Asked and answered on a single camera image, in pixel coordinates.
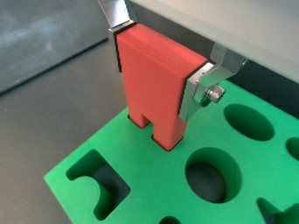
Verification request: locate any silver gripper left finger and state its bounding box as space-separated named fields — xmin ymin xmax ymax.
xmin=97 ymin=0 xmax=136 ymax=72

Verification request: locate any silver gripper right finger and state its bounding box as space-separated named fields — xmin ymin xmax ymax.
xmin=179 ymin=43 xmax=248 ymax=121

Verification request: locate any red double-square block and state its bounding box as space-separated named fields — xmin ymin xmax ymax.
xmin=116 ymin=24 xmax=207 ymax=150

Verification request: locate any green foam shape board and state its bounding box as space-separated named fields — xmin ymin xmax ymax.
xmin=44 ymin=82 xmax=299 ymax=224

